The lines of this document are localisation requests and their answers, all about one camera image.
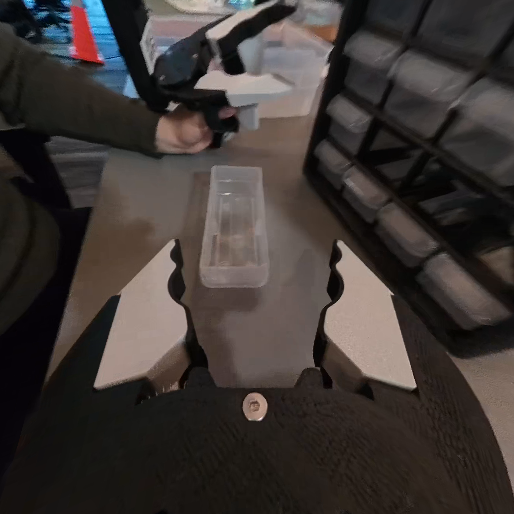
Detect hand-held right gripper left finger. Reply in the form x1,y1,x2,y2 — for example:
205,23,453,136
93,240,209,392

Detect clear plastic drawer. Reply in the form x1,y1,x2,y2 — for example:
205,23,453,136
199,165,269,288

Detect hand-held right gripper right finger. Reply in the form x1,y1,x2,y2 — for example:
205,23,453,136
313,240,417,392

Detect person's torso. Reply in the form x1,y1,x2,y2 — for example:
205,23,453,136
0,128,95,482

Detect person's left hand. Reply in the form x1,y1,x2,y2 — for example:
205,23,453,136
156,106,238,154

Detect orange safety cone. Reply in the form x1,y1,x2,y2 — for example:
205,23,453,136
68,0,105,65

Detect rows of clear cabinet drawers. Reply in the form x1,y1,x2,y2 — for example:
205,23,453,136
313,0,514,331

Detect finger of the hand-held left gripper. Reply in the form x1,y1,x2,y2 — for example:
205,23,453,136
193,71,296,130
206,0,300,75

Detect black drawer cabinet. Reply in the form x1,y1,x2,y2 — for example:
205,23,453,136
303,0,514,358

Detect person's left forearm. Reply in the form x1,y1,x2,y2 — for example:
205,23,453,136
0,22,161,158

